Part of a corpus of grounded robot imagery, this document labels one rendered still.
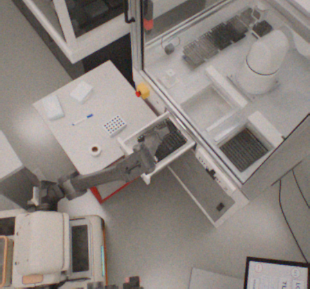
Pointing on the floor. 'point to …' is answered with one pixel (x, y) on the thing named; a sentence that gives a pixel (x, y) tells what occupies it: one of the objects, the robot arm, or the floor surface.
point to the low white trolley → (90, 164)
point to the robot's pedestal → (16, 177)
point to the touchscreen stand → (213, 281)
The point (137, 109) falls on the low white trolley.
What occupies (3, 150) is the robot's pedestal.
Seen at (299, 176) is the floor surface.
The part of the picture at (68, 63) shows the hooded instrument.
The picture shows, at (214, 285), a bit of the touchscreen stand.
